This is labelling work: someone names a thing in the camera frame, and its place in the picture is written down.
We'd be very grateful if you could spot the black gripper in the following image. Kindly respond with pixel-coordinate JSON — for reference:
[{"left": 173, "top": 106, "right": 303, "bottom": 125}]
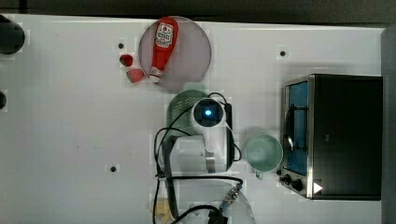
[{"left": 223, "top": 104, "right": 234, "bottom": 170}]

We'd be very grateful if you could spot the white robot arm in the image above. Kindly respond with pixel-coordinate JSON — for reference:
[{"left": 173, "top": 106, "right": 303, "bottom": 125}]
[{"left": 163, "top": 97, "right": 234, "bottom": 220}]

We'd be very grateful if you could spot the green mug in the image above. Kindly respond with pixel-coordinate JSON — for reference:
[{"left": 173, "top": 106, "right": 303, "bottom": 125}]
[{"left": 245, "top": 134, "right": 283, "bottom": 180}]

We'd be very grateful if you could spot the grey round plate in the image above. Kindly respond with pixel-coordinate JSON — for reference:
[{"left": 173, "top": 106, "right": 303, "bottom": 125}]
[{"left": 137, "top": 16, "right": 212, "bottom": 91}]

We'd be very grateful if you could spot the red ketchup bottle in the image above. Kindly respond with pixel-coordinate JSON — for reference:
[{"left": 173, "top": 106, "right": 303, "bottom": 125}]
[{"left": 149, "top": 17, "right": 178, "bottom": 83}]

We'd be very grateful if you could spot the light red strawberry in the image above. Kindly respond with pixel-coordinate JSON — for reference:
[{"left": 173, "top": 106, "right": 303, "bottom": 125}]
[{"left": 126, "top": 68, "right": 145, "bottom": 83}]

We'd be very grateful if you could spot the black toaster oven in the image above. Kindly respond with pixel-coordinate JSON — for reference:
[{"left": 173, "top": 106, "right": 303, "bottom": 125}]
[{"left": 276, "top": 74, "right": 383, "bottom": 201}]

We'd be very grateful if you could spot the dark red strawberry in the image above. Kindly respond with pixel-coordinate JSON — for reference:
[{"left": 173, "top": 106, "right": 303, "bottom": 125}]
[{"left": 120, "top": 54, "right": 134, "bottom": 67}]

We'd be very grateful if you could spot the yellow banana toy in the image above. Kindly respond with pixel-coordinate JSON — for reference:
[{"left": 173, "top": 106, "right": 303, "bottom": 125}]
[{"left": 150, "top": 198, "right": 173, "bottom": 224}]

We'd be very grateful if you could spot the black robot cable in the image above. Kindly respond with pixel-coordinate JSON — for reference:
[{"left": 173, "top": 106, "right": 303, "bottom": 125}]
[{"left": 151, "top": 91, "right": 245, "bottom": 224}]

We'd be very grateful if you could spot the small black cylinder post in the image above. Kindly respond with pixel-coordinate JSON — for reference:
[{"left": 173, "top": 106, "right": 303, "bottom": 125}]
[{"left": 0, "top": 91, "right": 7, "bottom": 110}]

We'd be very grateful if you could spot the large black cylinder post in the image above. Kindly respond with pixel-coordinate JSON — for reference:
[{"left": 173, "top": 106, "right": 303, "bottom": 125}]
[{"left": 0, "top": 15, "right": 25, "bottom": 55}]

